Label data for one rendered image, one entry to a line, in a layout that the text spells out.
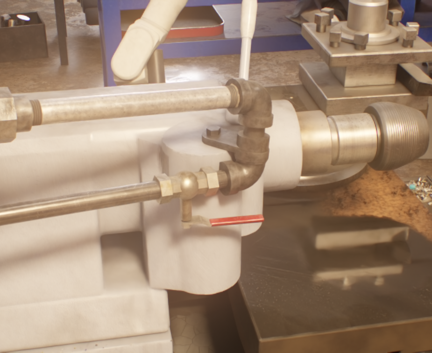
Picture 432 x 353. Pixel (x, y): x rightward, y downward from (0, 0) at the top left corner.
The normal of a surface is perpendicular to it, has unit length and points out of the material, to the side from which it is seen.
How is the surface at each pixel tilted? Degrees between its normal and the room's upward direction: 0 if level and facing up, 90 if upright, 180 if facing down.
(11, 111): 56
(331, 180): 33
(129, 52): 61
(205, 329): 13
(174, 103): 81
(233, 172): 45
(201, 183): 67
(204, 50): 90
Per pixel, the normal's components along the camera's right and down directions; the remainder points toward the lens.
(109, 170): 0.19, 0.40
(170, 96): 0.43, -0.35
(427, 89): -0.47, 0.57
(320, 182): 0.13, -0.48
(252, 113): -0.28, 0.31
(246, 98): 0.51, 0.26
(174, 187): 0.41, 0.05
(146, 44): -0.07, -0.01
